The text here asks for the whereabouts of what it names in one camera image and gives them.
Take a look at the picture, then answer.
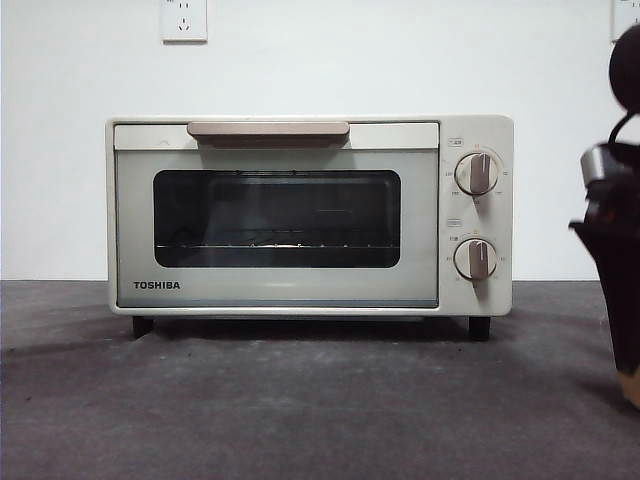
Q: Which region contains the golden brown bread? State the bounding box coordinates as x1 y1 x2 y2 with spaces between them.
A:
615 367 640 402

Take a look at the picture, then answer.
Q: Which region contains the glass oven door with handle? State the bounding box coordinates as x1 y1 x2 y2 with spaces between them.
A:
112 120 440 309

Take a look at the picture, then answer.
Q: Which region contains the cream Toshiba toaster oven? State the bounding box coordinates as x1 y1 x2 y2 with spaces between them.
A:
104 113 515 343

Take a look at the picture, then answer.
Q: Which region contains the cream oven control knob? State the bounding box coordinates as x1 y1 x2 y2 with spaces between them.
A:
453 152 501 197
452 237 498 281

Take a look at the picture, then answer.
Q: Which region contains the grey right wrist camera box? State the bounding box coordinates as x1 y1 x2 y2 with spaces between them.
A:
579 143 619 180

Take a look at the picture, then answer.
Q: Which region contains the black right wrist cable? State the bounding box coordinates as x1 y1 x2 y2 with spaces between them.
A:
607 115 633 147

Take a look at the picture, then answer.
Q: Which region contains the white wall socket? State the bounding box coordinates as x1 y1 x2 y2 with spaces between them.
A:
610 0 640 41
160 0 208 43

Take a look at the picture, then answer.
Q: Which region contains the metal wire oven rack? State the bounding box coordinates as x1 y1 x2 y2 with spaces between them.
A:
155 228 399 250

